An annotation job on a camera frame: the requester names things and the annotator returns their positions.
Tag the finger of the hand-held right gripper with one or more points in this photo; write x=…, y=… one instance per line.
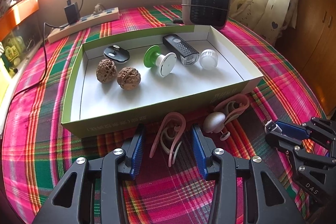
x=278, y=141
x=291, y=130

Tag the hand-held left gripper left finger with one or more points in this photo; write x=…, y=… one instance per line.
x=137, y=150

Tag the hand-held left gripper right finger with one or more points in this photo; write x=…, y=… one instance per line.
x=199, y=150

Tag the green and white cardboard box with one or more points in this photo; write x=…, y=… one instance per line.
x=157, y=87

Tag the brown walnut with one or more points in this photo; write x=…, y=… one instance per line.
x=128, y=78
x=105, y=71

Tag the green and white knob gadget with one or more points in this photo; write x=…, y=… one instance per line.
x=165, y=64

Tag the black bike light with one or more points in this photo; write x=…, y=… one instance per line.
x=179, y=49

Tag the white dome-shaped gadget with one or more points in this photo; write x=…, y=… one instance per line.
x=214, y=121

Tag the black round remote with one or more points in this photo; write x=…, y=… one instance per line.
x=116, y=54

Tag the plaid tablecloth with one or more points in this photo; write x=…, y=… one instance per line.
x=39, y=134

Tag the wooden cabinet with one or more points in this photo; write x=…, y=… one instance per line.
x=315, y=29

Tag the beige power strip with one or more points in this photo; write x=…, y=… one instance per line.
x=84, y=23

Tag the white plug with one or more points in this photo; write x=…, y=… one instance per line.
x=97, y=8

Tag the grey fan heater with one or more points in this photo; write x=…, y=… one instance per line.
x=207, y=1

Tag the black charger adapter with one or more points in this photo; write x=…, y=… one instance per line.
x=72, y=14

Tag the yellow-green ornament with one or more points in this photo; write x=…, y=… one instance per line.
x=11, y=48

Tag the orange tray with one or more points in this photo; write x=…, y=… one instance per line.
x=21, y=10

